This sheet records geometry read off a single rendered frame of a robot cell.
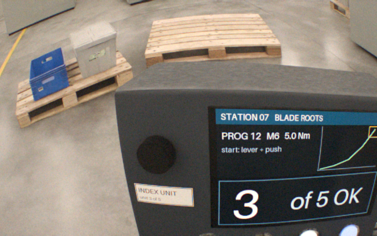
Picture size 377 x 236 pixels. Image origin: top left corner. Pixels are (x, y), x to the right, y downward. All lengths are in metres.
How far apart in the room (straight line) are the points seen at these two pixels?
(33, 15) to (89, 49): 4.58
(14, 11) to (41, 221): 5.98
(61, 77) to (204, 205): 2.81
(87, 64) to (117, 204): 1.43
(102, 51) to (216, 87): 2.82
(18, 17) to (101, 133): 5.34
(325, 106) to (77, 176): 2.10
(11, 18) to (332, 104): 7.46
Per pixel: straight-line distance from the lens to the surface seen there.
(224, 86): 0.29
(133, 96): 0.30
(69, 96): 3.04
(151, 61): 3.32
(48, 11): 7.44
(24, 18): 7.54
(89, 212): 2.04
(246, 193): 0.31
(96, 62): 3.12
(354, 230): 0.35
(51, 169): 2.46
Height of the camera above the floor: 1.39
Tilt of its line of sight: 32 degrees down
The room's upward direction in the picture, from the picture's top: 8 degrees counter-clockwise
